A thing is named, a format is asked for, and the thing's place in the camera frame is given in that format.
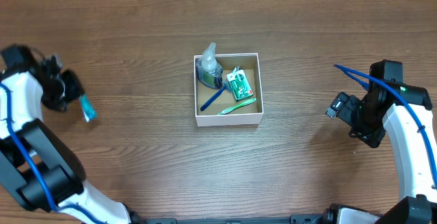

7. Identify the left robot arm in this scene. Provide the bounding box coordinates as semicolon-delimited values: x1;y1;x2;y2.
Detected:
1;44;141;223

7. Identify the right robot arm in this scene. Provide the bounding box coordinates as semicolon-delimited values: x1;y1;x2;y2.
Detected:
318;59;436;223

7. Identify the blue disposable razor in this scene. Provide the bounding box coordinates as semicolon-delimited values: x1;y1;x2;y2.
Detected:
200;81;230;111

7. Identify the white cardboard box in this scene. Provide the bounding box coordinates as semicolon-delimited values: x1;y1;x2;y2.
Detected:
193;53;264;127

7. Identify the teal toothpaste tube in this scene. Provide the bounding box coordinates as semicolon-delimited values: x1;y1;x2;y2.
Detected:
79;94;97;122

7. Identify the green white floss pack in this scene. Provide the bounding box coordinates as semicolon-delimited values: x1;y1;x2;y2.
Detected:
227;66;253;101

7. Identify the green white toothbrush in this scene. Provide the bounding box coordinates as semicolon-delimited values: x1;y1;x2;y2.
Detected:
218;98;257;115

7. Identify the clear soap pump bottle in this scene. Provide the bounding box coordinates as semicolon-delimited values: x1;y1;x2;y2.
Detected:
196;42;223;89

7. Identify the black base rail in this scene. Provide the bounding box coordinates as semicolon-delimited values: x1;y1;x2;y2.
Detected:
142;214;322;224

